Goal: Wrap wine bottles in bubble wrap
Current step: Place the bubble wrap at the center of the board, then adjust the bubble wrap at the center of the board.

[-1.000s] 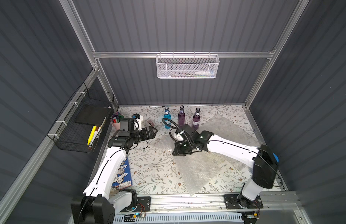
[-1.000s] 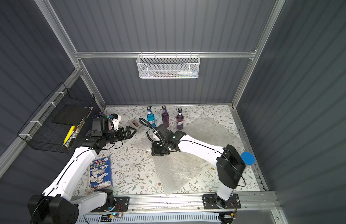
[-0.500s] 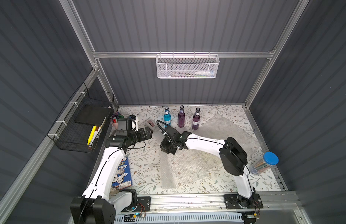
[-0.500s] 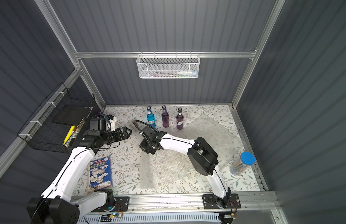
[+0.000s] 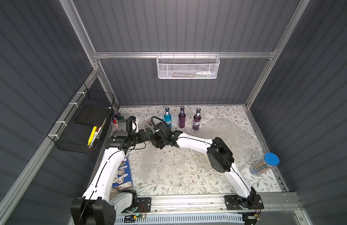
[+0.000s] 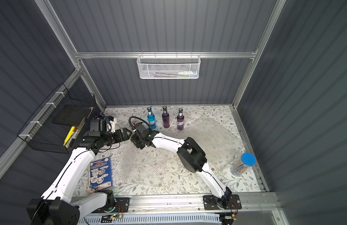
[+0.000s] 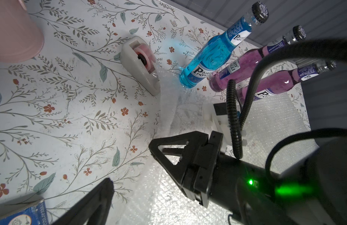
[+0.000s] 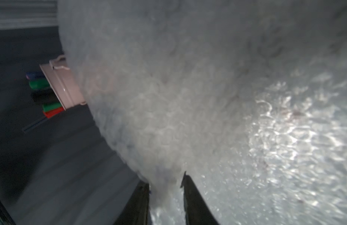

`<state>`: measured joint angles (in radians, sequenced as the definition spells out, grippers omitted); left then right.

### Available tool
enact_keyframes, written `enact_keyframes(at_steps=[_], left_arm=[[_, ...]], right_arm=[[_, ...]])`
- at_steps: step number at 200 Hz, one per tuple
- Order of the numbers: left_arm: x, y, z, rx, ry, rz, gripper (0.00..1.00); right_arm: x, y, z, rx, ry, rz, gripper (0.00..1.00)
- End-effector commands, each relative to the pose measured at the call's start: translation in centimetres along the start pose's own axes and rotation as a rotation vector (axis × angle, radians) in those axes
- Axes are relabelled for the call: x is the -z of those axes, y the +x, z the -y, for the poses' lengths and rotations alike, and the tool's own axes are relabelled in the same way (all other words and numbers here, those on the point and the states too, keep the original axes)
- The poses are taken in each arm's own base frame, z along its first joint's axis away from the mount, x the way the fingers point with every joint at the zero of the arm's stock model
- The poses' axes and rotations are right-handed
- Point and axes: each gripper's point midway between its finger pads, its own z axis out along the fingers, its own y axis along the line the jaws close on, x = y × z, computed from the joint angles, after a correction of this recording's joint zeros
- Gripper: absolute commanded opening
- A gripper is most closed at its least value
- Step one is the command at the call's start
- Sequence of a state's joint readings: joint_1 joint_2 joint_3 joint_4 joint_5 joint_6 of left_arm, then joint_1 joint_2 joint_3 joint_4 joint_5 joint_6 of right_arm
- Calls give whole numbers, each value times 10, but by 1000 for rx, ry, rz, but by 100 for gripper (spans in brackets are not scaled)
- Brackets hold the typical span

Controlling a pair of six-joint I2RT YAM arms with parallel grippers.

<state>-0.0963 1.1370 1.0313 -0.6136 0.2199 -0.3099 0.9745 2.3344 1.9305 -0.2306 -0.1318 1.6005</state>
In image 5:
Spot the blue liquid glass bottle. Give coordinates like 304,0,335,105
164,107,172,128

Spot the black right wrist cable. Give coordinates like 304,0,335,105
150,116,170,133

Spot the pink marker cup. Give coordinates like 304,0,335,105
111,112,125,130

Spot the black notebook in basket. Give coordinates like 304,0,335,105
75,105,111,127

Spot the purple liquid glass bottle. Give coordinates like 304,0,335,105
179,106,186,128

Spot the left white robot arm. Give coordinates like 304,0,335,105
70,129,152,225

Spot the aluminium front rail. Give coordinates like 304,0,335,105
74,192,302,215

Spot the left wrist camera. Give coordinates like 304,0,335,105
117,116,138,132

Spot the yellow highlighter in basket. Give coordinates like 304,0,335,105
87,126,97,146

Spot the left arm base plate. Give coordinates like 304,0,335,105
123,197,152,213

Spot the blue sticker sheet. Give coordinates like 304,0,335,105
112,157,133,191

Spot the blue-lid pencil jar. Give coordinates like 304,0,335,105
249,152,280,176

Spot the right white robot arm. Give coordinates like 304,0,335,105
150,122,256,208

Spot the white tape dispenser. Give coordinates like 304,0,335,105
145,120,154,130

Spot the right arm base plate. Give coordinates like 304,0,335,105
224,194,264,210

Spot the white wire wall basket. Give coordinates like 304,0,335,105
156,53,220,79

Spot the dark purple labelled bottle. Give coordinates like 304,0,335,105
192,108,201,130

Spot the black wire wall basket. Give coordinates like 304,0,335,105
48,84,115,154

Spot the white ventilated cable duct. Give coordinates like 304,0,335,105
114,213,245,225

